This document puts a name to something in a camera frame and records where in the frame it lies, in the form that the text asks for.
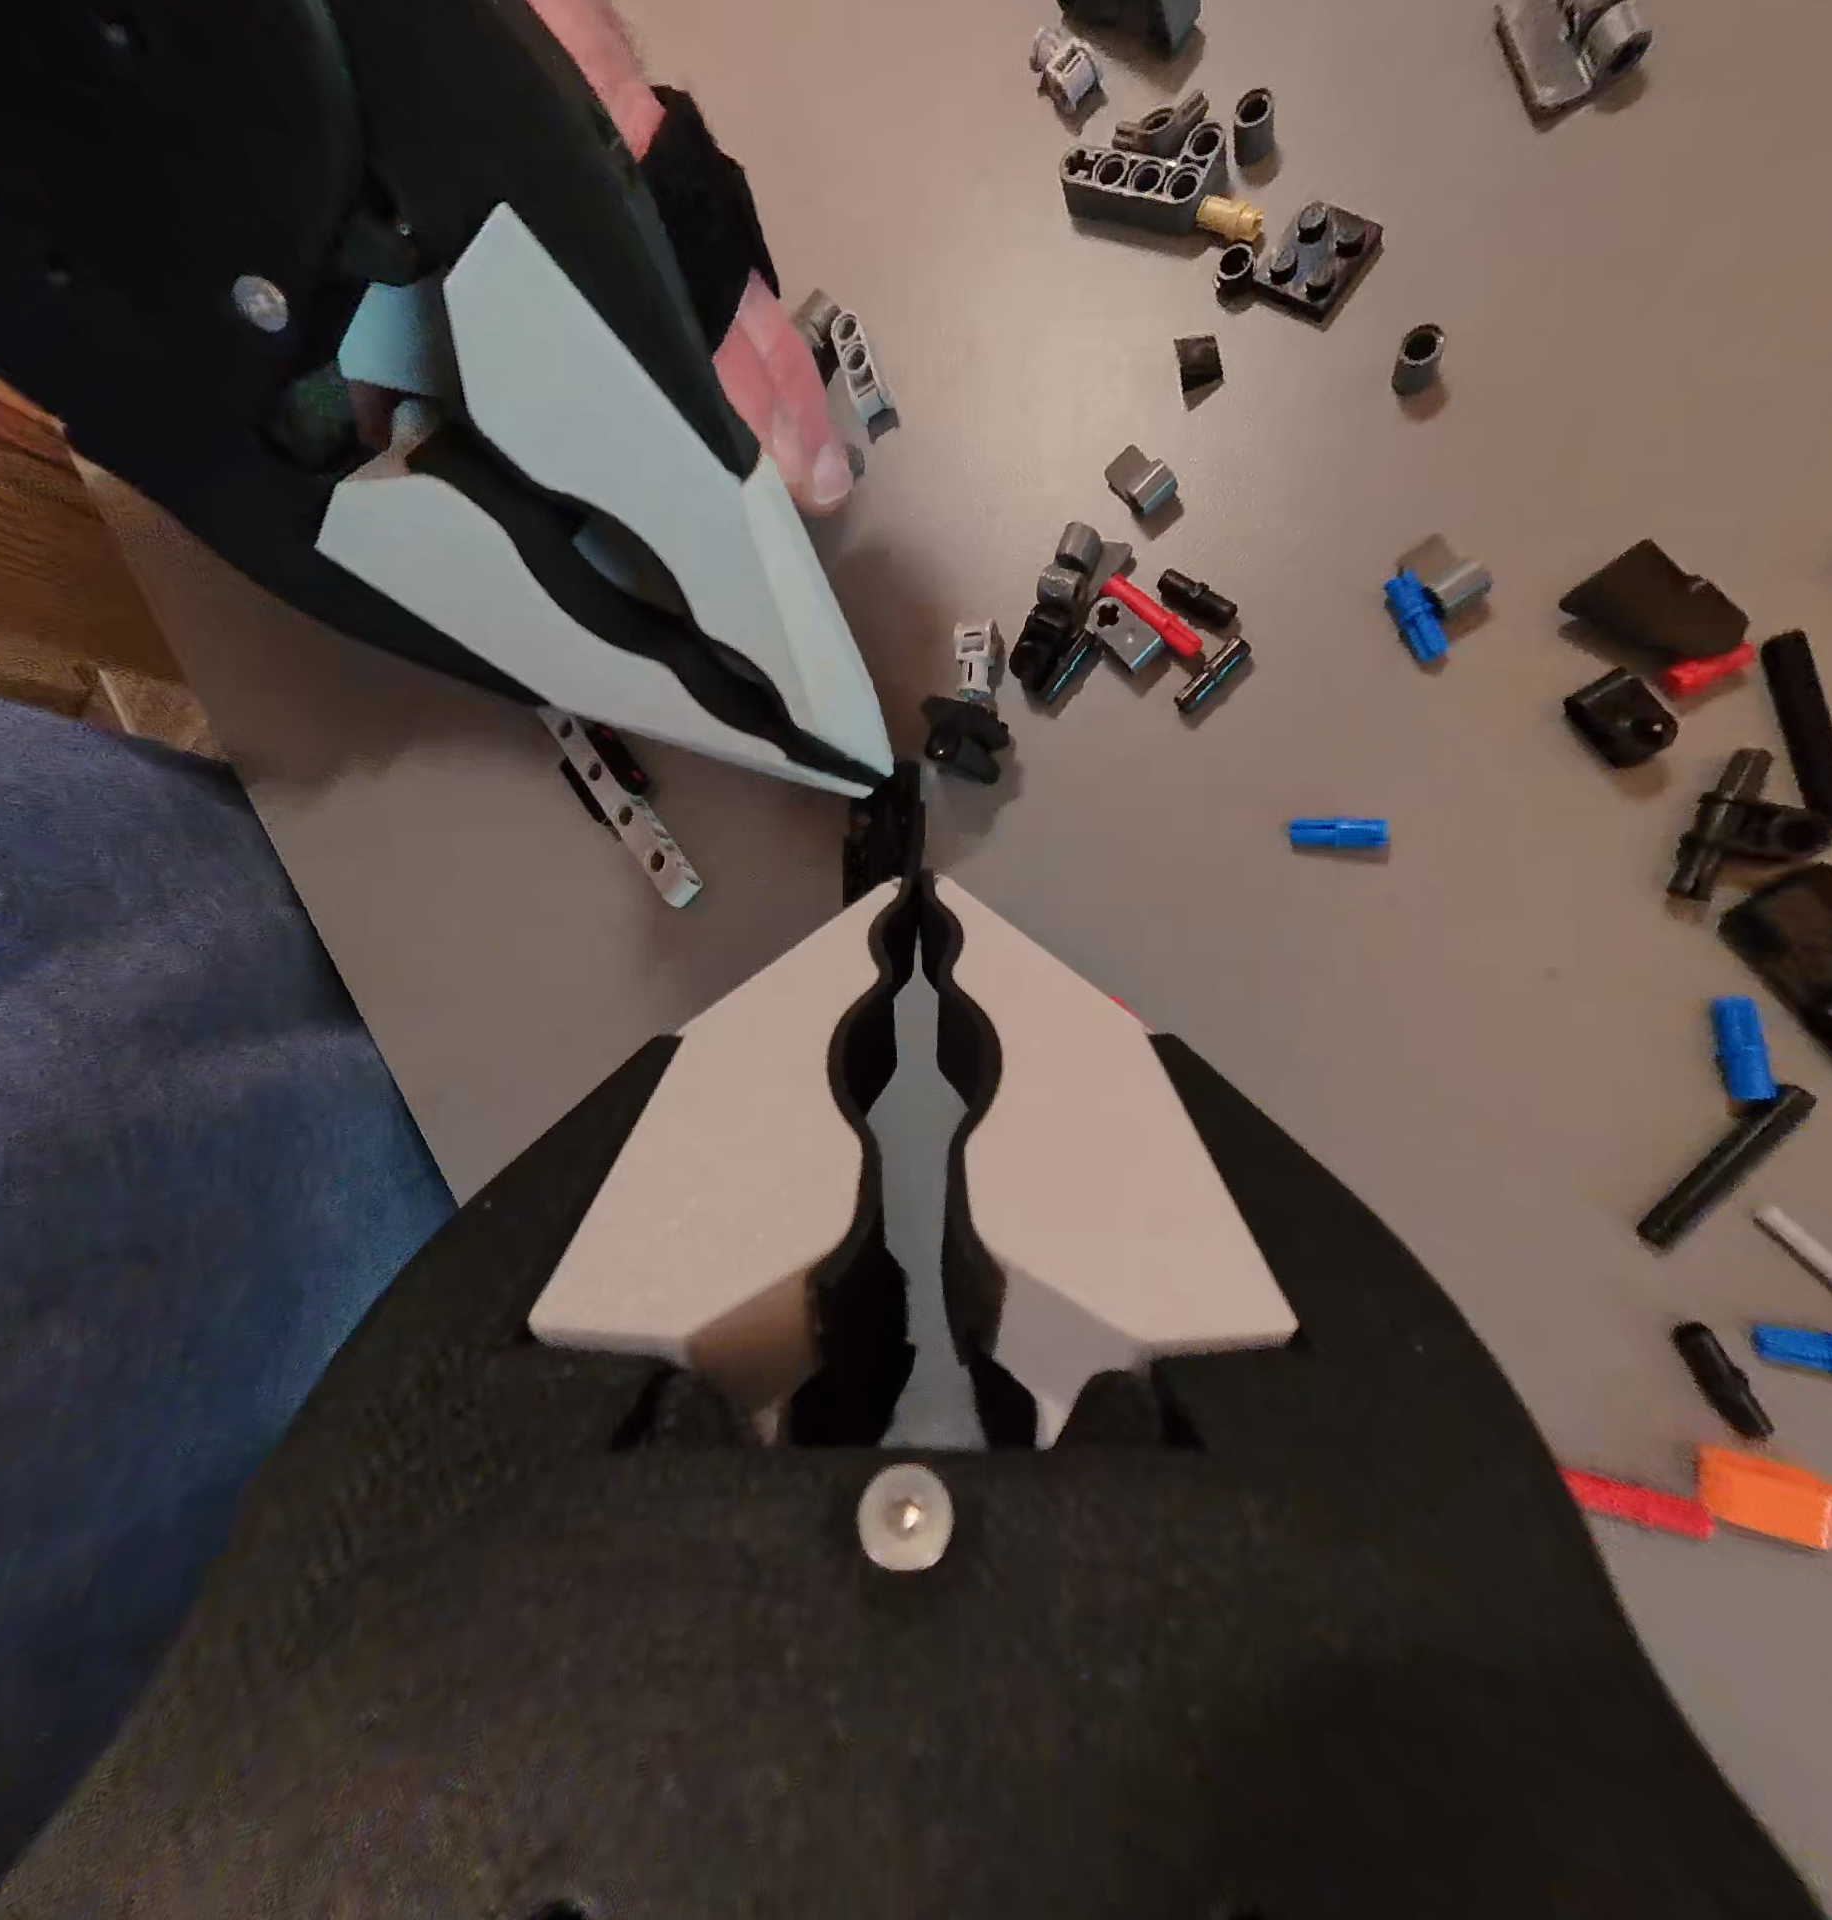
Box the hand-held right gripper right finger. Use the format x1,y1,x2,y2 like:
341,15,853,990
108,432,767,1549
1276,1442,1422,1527
916,871,1301,1442

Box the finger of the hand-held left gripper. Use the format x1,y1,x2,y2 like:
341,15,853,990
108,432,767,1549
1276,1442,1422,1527
313,451,885,809
330,201,900,779

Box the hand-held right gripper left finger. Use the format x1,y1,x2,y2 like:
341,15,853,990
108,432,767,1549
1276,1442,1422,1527
527,876,918,1442

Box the long light grey lego beam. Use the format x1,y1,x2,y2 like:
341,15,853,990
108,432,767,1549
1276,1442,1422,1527
533,703,710,913

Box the cluster of grey lego connectors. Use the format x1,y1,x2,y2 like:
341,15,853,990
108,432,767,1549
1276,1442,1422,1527
787,289,896,441

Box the black and grey lego joint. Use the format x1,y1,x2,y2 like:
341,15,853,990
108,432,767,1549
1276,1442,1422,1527
916,615,1021,792

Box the cluster of dark lego connectors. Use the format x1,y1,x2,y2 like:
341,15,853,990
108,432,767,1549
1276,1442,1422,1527
1005,517,1258,720

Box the dark grey angled lego beam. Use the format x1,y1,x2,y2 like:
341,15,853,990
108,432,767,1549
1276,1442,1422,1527
1058,89,1228,240

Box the long red lego axle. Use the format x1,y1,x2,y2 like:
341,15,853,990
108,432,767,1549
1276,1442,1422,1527
1560,1462,1718,1543

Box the dark grey curved lego brick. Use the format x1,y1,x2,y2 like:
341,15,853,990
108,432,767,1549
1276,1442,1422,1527
1058,0,1208,60

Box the pile of black lego pieces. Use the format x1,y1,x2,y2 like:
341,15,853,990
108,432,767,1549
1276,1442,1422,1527
1553,533,1832,1445

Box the orange lego piece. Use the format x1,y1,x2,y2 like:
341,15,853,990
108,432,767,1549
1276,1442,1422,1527
1695,1445,1832,1555

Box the grey double lego connector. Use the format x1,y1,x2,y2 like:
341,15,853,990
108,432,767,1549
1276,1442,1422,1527
1494,0,1660,120

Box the person's left hand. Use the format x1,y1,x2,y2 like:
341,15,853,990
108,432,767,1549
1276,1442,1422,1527
531,0,860,522

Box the person's blue clothing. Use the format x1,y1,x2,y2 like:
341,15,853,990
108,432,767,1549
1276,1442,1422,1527
0,689,455,1920

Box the blue pin with grey connector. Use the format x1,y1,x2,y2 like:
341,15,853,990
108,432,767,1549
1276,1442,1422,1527
1383,536,1499,668

